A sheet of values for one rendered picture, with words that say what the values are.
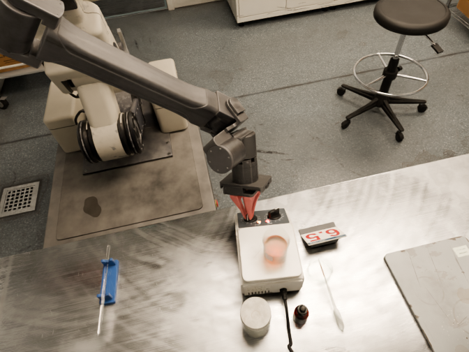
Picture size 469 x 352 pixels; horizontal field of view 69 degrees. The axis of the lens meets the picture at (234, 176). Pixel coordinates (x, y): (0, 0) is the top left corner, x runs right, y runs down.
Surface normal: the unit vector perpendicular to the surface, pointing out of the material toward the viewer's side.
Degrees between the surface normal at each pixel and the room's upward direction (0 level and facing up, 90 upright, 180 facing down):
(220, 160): 64
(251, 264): 0
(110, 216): 0
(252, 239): 0
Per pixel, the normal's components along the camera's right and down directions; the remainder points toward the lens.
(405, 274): -0.07, -0.61
